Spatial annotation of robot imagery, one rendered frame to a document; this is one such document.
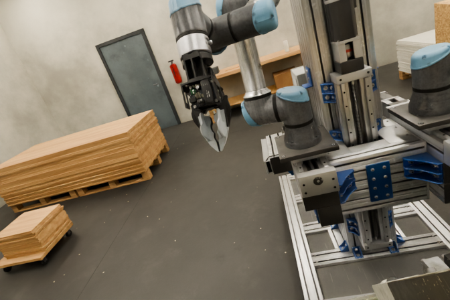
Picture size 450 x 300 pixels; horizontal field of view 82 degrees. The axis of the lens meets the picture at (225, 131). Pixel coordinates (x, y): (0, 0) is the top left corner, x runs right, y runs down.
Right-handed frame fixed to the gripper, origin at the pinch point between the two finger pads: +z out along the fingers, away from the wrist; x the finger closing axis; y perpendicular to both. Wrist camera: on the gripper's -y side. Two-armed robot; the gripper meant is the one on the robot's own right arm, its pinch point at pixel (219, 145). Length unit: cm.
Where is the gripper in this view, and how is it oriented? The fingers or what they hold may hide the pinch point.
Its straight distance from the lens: 58.2
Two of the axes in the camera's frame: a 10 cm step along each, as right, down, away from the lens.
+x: 9.5, -2.5, -1.9
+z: 2.3, 9.6, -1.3
